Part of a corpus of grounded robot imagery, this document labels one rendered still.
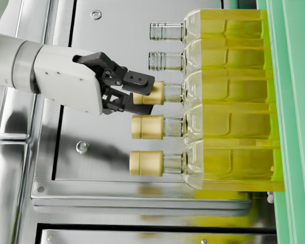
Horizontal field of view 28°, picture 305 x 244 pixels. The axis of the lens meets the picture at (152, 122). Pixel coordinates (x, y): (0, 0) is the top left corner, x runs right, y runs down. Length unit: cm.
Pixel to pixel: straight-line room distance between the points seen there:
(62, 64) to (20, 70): 7
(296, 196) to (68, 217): 37
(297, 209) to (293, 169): 5
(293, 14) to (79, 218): 44
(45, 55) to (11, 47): 6
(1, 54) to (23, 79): 5
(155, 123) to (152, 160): 6
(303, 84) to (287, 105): 8
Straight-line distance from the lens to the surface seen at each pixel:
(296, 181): 76
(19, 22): 116
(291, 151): 77
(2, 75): 91
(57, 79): 87
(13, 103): 105
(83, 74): 84
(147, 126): 83
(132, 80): 85
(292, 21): 80
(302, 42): 78
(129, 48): 109
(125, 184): 94
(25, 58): 89
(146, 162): 80
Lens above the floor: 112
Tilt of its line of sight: 1 degrees up
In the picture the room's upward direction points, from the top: 89 degrees counter-clockwise
